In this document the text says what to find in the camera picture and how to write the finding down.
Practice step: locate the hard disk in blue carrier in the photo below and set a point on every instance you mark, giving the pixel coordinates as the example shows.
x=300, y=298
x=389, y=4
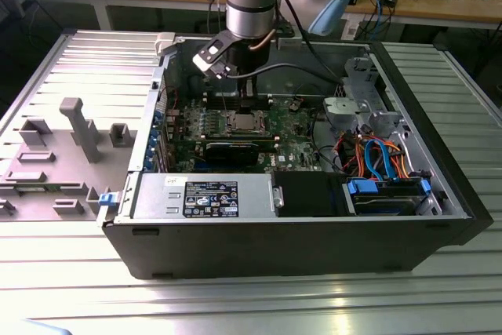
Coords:
x=382, y=203

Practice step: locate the blue case latch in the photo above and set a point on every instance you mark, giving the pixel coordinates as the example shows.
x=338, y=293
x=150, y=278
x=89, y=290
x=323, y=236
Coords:
x=108, y=199

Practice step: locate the silver CPU chip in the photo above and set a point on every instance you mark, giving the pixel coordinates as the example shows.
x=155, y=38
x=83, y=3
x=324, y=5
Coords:
x=242, y=122

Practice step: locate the small black box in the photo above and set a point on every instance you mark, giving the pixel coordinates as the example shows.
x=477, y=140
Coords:
x=390, y=1

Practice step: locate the black PC case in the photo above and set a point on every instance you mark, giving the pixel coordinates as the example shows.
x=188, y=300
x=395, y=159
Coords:
x=274, y=248

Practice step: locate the gray case latch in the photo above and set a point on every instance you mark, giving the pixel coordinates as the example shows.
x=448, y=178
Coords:
x=164, y=42

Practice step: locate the green motherboard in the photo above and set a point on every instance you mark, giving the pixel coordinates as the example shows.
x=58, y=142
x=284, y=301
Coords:
x=298, y=143

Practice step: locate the gray parts rack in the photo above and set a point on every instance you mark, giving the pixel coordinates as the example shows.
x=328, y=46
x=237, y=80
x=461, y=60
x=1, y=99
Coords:
x=66, y=178

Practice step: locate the silver power supply unit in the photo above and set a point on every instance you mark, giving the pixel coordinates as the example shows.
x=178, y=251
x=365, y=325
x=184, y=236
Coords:
x=157, y=197

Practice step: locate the silver metal drive cage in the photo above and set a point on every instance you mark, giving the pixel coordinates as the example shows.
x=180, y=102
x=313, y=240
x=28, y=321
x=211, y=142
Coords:
x=345, y=109

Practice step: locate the black graphics card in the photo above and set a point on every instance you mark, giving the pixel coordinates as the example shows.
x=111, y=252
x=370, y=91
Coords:
x=231, y=152

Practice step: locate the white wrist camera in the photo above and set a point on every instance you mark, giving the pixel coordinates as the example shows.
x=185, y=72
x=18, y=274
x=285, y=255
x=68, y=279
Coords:
x=213, y=50

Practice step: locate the white labelled box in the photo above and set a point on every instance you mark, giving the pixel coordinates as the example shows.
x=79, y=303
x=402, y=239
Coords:
x=353, y=27

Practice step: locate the black RAM slot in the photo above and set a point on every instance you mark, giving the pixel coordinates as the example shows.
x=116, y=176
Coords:
x=267, y=142
x=239, y=140
x=263, y=108
x=239, y=136
x=263, y=100
x=263, y=104
x=263, y=96

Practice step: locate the black plastic shroud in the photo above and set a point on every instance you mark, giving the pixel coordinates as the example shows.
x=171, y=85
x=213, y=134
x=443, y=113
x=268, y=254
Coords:
x=306, y=194

